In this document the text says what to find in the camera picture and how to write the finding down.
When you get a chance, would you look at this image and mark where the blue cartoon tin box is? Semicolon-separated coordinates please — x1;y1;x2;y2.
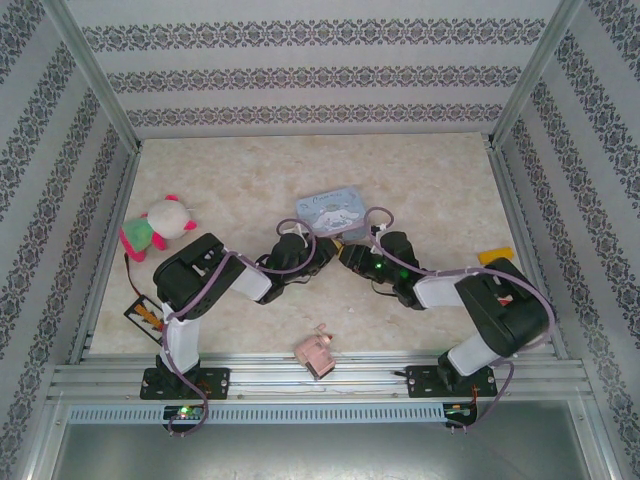
295;183;367;239

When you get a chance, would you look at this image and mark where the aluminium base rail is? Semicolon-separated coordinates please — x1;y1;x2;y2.
47;352;591;401

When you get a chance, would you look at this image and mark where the aluminium frame post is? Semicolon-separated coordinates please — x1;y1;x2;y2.
489;0;586;149
39;0;144;151

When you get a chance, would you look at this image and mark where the pink toy pencil sharpener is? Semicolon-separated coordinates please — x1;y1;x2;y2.
293;323;337;381

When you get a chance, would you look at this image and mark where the aluminium side rail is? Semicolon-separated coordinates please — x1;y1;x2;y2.
489;147;574;361
67;149;144;364

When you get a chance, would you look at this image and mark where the yellow rectangular block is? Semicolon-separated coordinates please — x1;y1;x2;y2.
477;246;515;266

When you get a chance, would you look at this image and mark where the left green lit circuit board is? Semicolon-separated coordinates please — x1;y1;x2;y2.
164;405;206;421

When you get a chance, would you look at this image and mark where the thin red wire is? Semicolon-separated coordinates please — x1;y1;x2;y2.
122;252;145;297

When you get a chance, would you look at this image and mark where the grey slotted cable duct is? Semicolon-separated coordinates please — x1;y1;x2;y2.
67;403;446;425

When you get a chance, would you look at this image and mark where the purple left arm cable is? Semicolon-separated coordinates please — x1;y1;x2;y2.
162;218;317;439

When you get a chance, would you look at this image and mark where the black card with orange print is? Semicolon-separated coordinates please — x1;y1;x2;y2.
123;294;166;344

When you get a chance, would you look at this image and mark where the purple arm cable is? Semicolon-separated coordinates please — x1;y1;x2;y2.
162;218;317;439
363;206;555;435

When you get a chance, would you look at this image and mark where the white pink green plush toy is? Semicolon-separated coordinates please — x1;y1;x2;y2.
118;194;200;265

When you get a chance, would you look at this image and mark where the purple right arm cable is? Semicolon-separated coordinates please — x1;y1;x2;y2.
363;206;555;435

